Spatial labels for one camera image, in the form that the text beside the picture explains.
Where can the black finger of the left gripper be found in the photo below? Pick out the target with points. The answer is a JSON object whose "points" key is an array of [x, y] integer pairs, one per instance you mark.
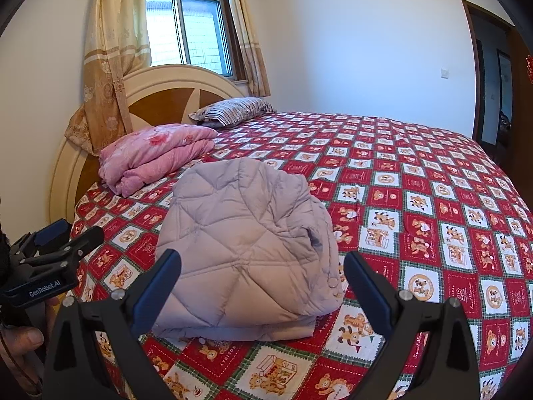
{"points": [[68, 255]]}

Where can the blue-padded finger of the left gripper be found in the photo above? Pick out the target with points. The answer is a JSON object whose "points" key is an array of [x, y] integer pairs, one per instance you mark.
{"points": [[44, 241]]}

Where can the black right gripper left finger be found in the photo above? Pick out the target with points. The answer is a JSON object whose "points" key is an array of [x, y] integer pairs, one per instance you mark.
{"points": [[75, 368]]}

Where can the beige quilted down jacket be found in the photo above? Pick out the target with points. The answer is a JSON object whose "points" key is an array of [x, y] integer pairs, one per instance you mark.
{"points": [[259, 257]]}

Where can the person's left hand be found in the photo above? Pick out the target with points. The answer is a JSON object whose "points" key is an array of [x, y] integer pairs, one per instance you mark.
{"points": [[19, 379]]}

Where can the pink folded blanket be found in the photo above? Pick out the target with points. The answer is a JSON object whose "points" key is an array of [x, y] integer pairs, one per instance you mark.
{"points": [[147, 155]]}

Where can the red patterned bed sheet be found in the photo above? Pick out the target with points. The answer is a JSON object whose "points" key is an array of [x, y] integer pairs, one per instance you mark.
{"points": [[426, 208]]}

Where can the cream wooden headboard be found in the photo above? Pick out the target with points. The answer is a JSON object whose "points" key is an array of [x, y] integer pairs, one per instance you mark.
{"points": [[155, 96]]}

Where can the left beige curtain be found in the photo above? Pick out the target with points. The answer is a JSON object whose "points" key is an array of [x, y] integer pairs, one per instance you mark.
{"points": [[116, 45]]}

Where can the beige curtain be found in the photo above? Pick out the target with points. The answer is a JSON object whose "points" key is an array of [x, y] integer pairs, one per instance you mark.
{"points": [[254, 64], [116, 45]]}

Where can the striped pillow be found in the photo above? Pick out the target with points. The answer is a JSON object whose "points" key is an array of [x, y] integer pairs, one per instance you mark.
{"points": [[231, 112]]}

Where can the brown wooden door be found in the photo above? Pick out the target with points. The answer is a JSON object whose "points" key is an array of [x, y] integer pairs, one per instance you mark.
{"points": [[521, 124]]}

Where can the right beige curtain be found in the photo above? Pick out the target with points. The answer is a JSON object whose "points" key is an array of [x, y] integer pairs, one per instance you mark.
{"points": [[254, 64]]}

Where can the red double happiness decoration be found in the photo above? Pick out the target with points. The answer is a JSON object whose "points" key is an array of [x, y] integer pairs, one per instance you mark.
{"points": [[529, 64]]}

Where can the window with frame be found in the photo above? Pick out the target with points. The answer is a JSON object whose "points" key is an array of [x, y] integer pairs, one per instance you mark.
{"points": [[194, 32]]}

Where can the white wall switch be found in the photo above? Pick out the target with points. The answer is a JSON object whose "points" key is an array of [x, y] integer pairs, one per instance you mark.
{"points": [[444, 73]]}

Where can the dark wooden door frame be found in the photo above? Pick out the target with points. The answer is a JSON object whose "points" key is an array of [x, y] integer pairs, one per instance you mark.
{"points": [[494, 82]]}

